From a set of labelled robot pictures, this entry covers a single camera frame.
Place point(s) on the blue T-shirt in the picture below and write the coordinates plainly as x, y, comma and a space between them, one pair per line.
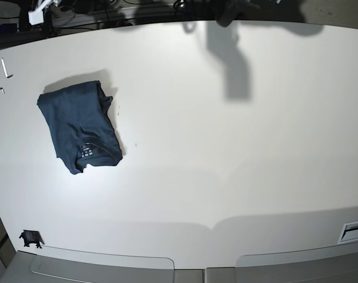
81, 131

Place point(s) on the black table clamp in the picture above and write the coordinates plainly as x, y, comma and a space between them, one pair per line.
32, 237

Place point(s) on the upper hex key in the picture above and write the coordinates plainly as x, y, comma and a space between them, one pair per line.
7, 75

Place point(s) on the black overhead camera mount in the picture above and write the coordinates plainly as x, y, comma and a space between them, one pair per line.
227, 10

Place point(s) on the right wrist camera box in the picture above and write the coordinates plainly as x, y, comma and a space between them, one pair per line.
36, 17

